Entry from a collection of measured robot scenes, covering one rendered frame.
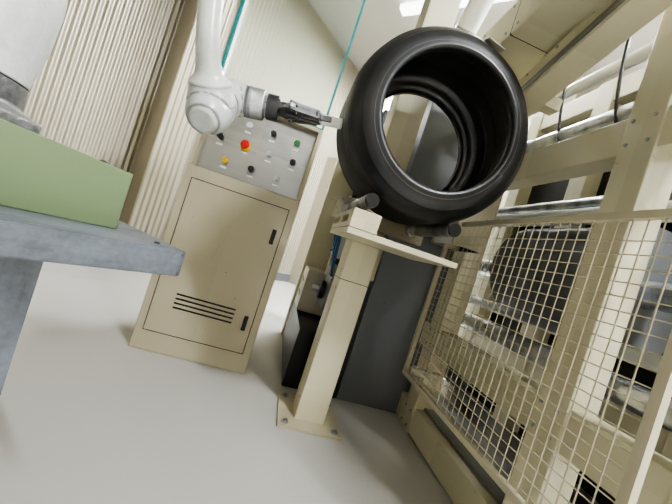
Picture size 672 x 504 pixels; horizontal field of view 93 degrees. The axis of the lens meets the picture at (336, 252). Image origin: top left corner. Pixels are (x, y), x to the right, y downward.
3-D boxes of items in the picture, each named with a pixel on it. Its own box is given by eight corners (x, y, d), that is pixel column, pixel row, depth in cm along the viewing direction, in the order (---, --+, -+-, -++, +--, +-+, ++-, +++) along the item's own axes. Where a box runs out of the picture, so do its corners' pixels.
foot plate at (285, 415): (277, 393, 151) (279, 388, 151) (331, 405, 156) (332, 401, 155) (276, 426, 125) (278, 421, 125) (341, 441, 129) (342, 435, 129)
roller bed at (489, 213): (430, 242, 152) (450, 182, 151) (457, 251, 154) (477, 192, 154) (452, 243, 132) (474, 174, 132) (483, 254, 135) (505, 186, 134)
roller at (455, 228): (404, 232, 134) (410, 223, 134) (412, 238, 134) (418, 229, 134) (445, 231, 99) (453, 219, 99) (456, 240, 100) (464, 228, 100)
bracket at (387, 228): (330, 216, 131) (338, 193, 131) (417, 246, 137) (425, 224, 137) (331, 215, 127) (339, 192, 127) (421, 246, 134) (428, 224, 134)
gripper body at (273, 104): (267, 87, 93) (299, 95, 95) (268, 99, 101) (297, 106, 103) (263, 113, 93) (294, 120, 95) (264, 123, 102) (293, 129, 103)
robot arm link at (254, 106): (251, 93, 101) (270, 97, 102) (246, 121, 101) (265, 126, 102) (247, 79, 92) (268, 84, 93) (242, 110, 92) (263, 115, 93)
